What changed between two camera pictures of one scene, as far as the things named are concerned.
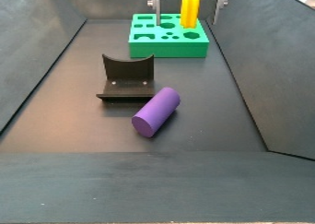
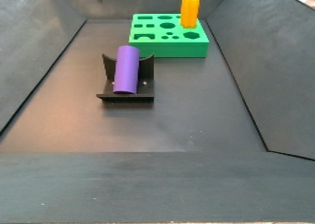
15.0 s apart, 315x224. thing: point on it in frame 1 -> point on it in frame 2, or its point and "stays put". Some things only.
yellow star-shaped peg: (190, 8) stays put
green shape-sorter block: (166, 41) stays put
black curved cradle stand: (130, 79) stays put
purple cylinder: (155, 112) -> (126, 78)
